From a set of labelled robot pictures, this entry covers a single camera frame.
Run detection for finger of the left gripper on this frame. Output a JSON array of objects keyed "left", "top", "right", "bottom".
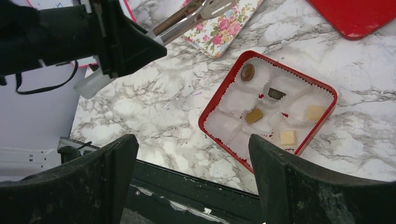
[{"left": 99, "top": 0, "right": 167, "bottom": 78}]

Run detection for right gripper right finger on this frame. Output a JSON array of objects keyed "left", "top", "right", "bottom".
[{"left": 248, "top": 134, "right": 396, "bottom": 224}]

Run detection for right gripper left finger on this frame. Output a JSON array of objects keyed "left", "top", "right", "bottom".
[{"left": 0, "top": 134, "right": 139, "bottom": 224}]

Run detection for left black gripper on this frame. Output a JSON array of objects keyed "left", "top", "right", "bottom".
[{"left": 0, "top": 0, "right": 106, "bottom": 76}]

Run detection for white square chocolate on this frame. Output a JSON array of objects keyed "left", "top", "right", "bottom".
[
  {"left": 305, "top": 105, "right": 327, "bottom": 122},
  {"left": 280, "top": 130, "right": 297, "bottom": 146}
]

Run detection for metal serving tongs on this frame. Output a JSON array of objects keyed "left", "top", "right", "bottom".
[{"left": 73, "top": 0, "right": 236, "bottom": 99}]

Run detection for dark square chocolate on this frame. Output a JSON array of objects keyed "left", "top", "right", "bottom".
[{"left": 268, "top": 88, "right": 287, "bottom": 100}]

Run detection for round brown chocolate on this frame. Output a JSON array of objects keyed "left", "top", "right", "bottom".
[{"left": 240, "top": 63, "right": 255, "bottom": 82}]

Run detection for red chocolate box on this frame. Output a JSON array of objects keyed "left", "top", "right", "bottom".
[{"left": 198, "top": 50, "right": 338, "bottom": 171}]

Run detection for pink framed whiteboard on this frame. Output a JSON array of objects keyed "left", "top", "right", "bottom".
[{"left": 29, "top": 0, "right": 134, "bottom": 67}]

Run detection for floral rectangular tray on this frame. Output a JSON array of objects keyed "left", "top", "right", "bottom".
[{"left": 181, "top": 0, "right": 263, "bottom": 59}]

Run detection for red tin lid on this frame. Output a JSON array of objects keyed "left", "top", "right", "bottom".
[{"left": 307, "top": 0, "right": 396, "bottom": 41}]

